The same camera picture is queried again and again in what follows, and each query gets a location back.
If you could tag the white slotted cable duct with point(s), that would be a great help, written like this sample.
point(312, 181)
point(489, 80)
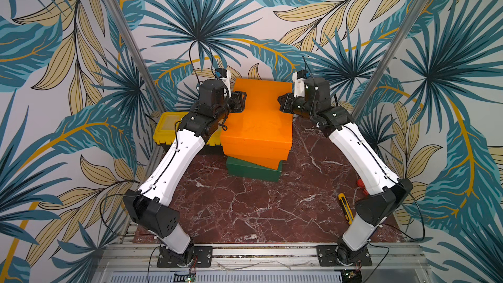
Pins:
point(229, 276)

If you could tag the right aluminium corner post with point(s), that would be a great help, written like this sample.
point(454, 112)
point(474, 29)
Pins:
point(406, 26)

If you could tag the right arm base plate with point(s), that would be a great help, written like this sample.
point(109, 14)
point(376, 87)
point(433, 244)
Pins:
point(333, 255)

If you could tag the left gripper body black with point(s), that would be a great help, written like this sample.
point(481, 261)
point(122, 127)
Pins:
point(234, 104)

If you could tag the front aluminium rail frame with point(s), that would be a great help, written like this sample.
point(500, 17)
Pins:
point(392, 262)

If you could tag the red pipe wrench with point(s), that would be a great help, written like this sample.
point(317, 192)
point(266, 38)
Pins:
point(361, 185)

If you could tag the yellow black toolbox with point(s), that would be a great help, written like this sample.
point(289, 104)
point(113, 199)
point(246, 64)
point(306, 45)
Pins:
point(164, 134)

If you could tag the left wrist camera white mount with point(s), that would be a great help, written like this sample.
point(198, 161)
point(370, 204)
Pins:
point(222, 75)

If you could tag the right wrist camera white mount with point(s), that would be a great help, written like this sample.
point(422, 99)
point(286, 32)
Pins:
point(298, 79)

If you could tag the green shoebox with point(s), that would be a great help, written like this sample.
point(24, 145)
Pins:
point(244, 169)

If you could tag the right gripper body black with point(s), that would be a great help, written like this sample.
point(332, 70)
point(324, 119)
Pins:
point(287, 102)

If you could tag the large orange shoebox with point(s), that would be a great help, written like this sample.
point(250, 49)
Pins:
point(268, 158)

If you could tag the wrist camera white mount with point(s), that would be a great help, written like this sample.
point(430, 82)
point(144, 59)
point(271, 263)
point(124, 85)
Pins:
point(222, 75)
point(298, 79)

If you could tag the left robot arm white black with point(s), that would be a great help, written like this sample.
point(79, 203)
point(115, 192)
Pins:
point(149, 206)

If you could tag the yellow utility knife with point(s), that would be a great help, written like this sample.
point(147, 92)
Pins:
point(346, 208)

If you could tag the left aluminium corner post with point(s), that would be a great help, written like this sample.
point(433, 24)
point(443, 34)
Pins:
point(124, 30)

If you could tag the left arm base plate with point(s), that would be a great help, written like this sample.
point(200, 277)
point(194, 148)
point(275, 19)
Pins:
point(198, 256)

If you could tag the aluminium corner post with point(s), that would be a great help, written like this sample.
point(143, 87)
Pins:
point(406, 26)
point(124, 30)

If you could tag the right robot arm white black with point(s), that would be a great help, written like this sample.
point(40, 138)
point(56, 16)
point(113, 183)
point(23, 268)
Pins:
point(386, 191)

